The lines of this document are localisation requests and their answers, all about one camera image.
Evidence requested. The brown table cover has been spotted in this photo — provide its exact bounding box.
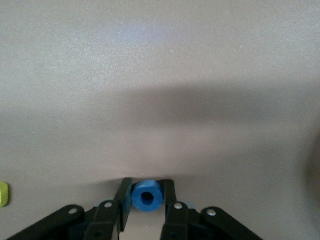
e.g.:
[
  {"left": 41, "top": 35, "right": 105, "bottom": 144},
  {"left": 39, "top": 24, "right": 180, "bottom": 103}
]
[{"left": 0, "top": 0, "right": 320, "bottom": 240}]

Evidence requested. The blue letter o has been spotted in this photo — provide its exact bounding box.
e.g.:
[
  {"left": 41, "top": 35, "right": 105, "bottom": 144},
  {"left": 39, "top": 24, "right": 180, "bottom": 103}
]
[{"left": 131, "top": 179, "right": 165, "bottom": 213}]

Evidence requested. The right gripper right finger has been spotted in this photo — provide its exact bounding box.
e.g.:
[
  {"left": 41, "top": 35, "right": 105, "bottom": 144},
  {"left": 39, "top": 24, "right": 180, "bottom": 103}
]
[{"left": 159, "top": 179, "right": 263, "bottom": 240}]

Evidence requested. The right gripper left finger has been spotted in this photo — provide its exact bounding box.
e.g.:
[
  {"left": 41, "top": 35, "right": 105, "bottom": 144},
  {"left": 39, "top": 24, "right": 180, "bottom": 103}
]
[{"left": 4, "top": 177, "right": 133, "bottom": 240}]

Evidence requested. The yellow letter u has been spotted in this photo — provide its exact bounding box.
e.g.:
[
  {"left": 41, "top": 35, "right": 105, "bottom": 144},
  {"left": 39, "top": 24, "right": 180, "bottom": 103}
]
[{"left": 0, "top": 182, "right": 10, "bottom": 208}]

